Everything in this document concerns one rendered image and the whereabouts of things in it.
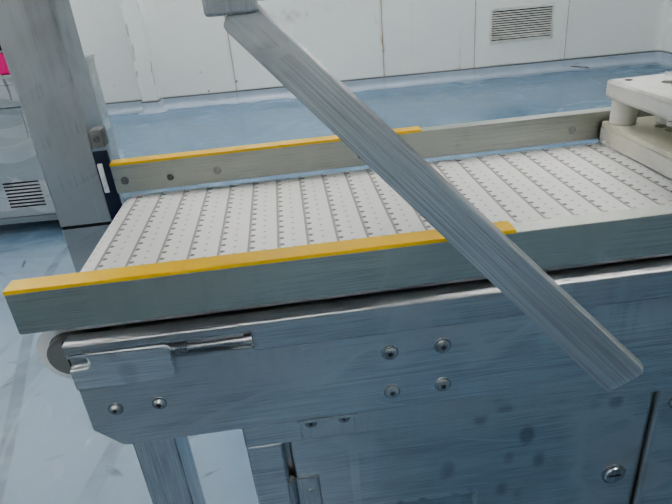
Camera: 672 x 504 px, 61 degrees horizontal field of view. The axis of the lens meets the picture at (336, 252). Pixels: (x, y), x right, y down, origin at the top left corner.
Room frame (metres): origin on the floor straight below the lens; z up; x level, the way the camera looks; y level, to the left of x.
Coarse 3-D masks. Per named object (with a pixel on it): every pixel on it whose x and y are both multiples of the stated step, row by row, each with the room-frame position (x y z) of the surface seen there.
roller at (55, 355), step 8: (96, 328) 0.36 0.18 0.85; (104, 328) 0.37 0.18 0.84; (56, 336) 0.34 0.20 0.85; (64, 336) 0.34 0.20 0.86; (56, 344) 0.34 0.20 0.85; (48, 352) 0.34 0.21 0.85; (56, 352) 0.34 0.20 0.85; (48, 360) 0.34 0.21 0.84; (56, 360) 0.34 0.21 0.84; (64, 360) 0.34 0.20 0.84; (56, 368) 0.34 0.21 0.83; (64, 368) 0.34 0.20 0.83
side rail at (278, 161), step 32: (448, 128) 0.62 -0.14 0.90; (480, 128) 0.62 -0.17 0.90; (512, 128) 0.62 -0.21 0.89; (544, 128) 0.62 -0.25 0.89; (576, 128) 0.63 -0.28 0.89; (192, 160) 0.60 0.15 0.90; (224, 160) 0.60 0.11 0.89; (256, 160) 0.60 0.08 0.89; (288, 160) 0.61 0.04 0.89; (320, 160) 0.61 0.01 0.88; (352, 160) 0.61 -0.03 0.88
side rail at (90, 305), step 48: (528, 240) 0.34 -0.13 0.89; (576, 240) 0.35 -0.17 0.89; (624, 240) 0.35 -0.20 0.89; (96, 288) 0.33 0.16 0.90; (144, 288) 0.33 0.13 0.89; (192, 288) 0.33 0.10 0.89; (240, 288) 0.33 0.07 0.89; (288, 288) 0.34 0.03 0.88; (336, 288) 0.34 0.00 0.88; (384, 288) 0.34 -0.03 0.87
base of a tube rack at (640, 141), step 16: (608, 128) 0.61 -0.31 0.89; (624, 128) 0.59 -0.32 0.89; (640, 128) 0.58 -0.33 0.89; (656, 128) 0.58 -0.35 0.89; (608, 144) 0.60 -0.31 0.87; (624, 144) 0.57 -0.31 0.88; (640, 144) 0.55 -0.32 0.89; (656, 144) 0.53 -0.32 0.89; (640, 160) 0.54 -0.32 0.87; (656, 160) 0.52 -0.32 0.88
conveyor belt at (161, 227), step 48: (192, 192) 0.59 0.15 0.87; (240, 192) 0.57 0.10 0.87; (288, 192) 0.56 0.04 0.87; (336, 192) 0.55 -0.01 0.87; (384, 192) 0.53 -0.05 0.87; (480, 192) 0.51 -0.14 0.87; (528, 192) 0.50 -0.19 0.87; (576, 192) 0.49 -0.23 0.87; (624, 192) 0.48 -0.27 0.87; (144, 240) 0.47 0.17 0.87; (192, 240) 0.46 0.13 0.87; (240, 240) 0.45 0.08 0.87; (288, 240) 0.44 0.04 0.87; (336, 240) 0.43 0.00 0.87; (48, 336) 0.34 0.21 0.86
